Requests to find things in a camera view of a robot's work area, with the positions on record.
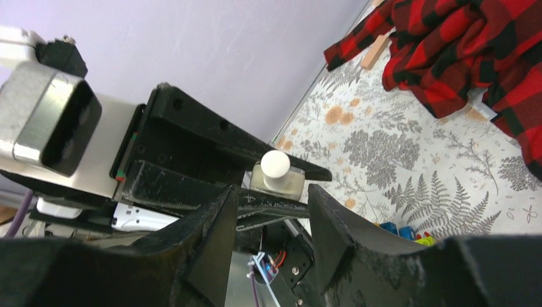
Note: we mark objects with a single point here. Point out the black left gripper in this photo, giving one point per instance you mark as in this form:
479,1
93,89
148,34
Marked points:
175,150

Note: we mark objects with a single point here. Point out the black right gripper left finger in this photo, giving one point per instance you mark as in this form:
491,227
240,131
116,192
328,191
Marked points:
186,263

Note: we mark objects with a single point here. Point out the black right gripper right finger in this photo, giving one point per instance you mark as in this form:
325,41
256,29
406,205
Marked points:
360,264

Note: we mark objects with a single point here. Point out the white cap nail polish bottle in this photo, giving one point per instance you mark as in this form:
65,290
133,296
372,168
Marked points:
275,175

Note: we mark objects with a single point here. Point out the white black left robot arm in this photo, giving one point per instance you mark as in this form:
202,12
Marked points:
93,212

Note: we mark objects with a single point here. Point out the green blue toy bricks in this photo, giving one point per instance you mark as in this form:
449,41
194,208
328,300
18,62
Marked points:
407,232

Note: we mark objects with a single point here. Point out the floral patterned table mat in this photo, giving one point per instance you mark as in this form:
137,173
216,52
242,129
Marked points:
391,160

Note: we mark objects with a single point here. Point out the small wooden block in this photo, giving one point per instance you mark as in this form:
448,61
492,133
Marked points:
374,52

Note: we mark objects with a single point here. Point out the red black plaid shirt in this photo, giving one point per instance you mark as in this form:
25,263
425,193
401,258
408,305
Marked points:
440,50

